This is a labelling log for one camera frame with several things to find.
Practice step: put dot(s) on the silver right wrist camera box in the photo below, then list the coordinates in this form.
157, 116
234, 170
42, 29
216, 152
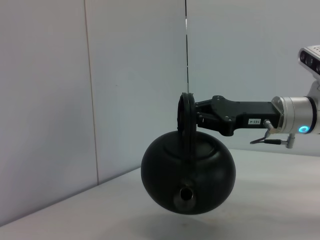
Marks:
310, 58

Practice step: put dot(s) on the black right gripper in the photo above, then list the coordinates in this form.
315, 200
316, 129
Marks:
250, 112

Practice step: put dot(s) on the black round teapot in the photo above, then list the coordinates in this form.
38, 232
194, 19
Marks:
212, 175

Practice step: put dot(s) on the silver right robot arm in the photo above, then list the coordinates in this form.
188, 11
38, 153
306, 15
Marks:
297, 115

